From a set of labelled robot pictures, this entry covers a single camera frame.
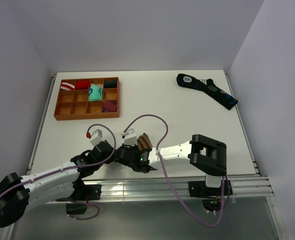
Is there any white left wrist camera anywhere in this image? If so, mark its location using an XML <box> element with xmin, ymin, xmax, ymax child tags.
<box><xmin>86</xmin><ymin>129</ymin><xmax>103</xmax><ymax>147</ymax></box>

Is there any black blue sock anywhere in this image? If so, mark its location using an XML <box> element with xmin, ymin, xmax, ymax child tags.
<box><xmin>176</xmin><ymin>73</ymin><xmax>239</xmax><ymax>110</ymax></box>

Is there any brown striped sock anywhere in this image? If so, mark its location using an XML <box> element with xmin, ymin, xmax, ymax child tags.
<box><xmin>137</xmin><ymin>133</ymin><xmax>153</xmax><ymax>151</ymax></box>

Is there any red white striped sock roll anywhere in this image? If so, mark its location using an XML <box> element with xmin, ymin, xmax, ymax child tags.
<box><xmin>60</xmin><ymin>82</ymin><xmax>75</xmax><ymax>91</ymax></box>

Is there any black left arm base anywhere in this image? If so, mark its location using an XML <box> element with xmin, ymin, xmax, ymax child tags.
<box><xmin>56</xmin><ymin>179</ymin><xmax>102</xmax><ymax>221</ymax></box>

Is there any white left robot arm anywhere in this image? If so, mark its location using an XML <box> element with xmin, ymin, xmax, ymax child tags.
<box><xmin>0</xmin><ymin>141</ymin><xmax>115</xmax><ymax>228</ymax></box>

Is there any purple sock roll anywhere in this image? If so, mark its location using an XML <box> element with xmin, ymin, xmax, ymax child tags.
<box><xmin>102</xmin><ymin>100</ymin><xmax>117</xmax><ymax>113</ymax></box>

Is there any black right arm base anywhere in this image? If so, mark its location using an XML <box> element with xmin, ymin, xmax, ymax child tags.
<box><xmin>188</xmin><ymin>180</ymin><xmax>223</xmax><ymax>214</ymax></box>

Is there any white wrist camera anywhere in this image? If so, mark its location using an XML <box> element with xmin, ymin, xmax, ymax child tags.
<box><xmin>86</xmin><ymin>129</ymin><xmax>103</xmax><ymax>147</ymax></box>
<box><xmin>121</xmin><ymin>128</ymin><xmax>137</xmax><ymax>147</ymax></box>

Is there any dark green sock roll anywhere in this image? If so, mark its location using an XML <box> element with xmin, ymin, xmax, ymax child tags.
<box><xmin>103</xmin><ymin>79</ymin><xmax>118</xmax><ymax>89</ymax></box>

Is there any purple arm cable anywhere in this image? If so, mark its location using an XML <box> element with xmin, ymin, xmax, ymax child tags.
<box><xmin>0</xmin><ymin>123</ymin><xmax>117</xmax><ymax>221</ymax></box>
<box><xmin>123</xmin><ymin>114</ymin><xmax>235</xmax><ymax>228</ymax></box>

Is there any teal sock roll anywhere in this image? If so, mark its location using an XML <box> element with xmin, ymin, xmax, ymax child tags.
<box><xmin>88</xmin><ymin>84</ymin><xmax>103</xmax><ymax>102</ymax></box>

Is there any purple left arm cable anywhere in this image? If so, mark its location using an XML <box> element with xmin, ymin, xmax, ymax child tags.
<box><xmin>0</xmin><ymin>123</ymin><xmax>117</xmax><ymax>221</ymax></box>

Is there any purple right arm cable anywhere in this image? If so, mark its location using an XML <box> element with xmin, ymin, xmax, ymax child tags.
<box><xmin>123</xmin><ymin>114</ymin><xmax>235</xmax><ymax>228</ymax></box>

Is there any aluminium mounting rail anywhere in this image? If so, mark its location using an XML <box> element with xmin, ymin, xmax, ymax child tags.
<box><xmin>9</xmin><ymin>174</ymin><xmax>276</xmax><ymax>205</ymax></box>

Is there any orange compartment tray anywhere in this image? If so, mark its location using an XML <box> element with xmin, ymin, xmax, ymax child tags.
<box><xmin>54</xmin><ymin>77</ymin><xmax>120</xmax><ymax>121</ymax></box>

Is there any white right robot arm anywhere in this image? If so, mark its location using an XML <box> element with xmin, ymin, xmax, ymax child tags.
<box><xmin>113</xmin><ymin>134</ymin><xmax>227</xmax><ymax>195</ymax></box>

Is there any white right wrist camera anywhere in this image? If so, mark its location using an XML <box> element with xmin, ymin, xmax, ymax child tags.
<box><xmin>121</xmin><ymin>128</ymin><xmax>137</xmax><ymax>147</ymax></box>

